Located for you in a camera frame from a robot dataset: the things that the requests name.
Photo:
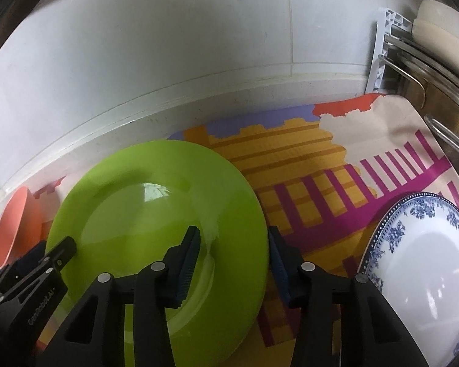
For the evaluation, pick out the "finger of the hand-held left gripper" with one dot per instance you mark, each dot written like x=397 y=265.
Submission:
x=34 y=254
x=59 y=254

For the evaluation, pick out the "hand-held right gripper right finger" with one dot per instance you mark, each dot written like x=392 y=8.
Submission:
x=278 y=263

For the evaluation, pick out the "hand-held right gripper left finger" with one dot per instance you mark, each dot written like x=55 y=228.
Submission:
x=186 y=263

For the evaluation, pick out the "green plate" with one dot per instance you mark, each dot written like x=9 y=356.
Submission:
x=137 y=206

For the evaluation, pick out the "orange bowl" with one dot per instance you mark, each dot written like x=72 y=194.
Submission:
x=15 y=221

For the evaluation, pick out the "colourful patterned mat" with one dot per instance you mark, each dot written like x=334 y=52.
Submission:
x=310 y=160

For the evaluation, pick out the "white plate with blue flowers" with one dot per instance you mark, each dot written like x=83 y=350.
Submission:
x=424 y=267

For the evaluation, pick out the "cream ceramic dish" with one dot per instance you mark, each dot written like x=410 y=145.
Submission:
x=440 y=9
x=443 y=42

